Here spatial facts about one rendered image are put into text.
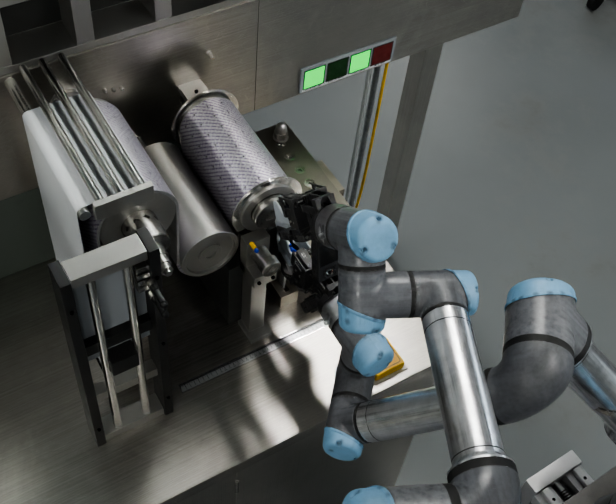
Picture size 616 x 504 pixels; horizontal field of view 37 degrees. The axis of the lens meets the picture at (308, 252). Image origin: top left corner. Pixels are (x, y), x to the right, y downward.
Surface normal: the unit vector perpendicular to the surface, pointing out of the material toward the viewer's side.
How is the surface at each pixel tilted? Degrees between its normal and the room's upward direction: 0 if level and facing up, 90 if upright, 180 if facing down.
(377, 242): 50
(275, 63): 90
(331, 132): 0
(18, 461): 0
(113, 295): 90
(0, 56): 90
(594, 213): 0
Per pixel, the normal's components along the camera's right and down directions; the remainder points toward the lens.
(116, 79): 0.51, 0.71
